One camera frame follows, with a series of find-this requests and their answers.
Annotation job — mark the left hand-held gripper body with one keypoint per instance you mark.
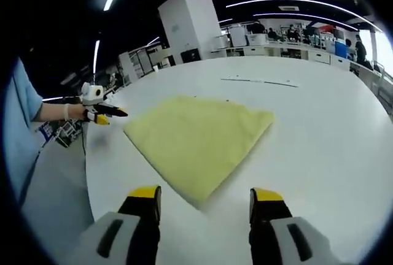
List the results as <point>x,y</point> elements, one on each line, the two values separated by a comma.
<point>90,93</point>

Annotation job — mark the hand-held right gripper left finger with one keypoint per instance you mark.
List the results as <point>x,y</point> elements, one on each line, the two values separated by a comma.
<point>144,219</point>

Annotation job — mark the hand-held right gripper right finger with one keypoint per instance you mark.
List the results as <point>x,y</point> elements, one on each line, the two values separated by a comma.
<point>267,222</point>

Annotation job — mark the yellow long-sleeved garment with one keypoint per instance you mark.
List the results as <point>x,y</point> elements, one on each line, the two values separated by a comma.
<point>196,136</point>

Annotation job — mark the person's left hand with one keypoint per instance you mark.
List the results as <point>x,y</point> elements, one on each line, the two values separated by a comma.
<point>76,112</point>

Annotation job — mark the metal equipment rack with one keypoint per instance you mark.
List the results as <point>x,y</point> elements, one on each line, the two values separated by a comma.
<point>68,133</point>

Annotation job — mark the white shelf unit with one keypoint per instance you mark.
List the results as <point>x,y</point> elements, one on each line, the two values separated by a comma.
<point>128,67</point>

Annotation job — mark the person in light blue shirt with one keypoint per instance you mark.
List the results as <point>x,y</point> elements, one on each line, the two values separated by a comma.
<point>21,117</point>

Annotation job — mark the black cabinet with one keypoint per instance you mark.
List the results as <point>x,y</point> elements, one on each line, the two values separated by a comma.
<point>190,56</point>

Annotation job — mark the white square pillar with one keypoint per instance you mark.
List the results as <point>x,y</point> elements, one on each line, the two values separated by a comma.
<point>190,25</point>

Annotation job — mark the white cabinet box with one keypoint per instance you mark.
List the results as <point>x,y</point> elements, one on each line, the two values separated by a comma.
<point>238,36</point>

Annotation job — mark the white storage bin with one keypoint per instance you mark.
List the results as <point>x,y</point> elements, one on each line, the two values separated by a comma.
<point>256,39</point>

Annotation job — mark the white counter with drawers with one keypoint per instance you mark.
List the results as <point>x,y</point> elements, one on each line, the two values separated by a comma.
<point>319,58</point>

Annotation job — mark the blue storage bin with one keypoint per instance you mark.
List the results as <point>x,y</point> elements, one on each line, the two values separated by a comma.
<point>341,48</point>

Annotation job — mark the ceiling air vent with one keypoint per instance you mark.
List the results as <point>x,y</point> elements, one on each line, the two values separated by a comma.
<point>288,8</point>

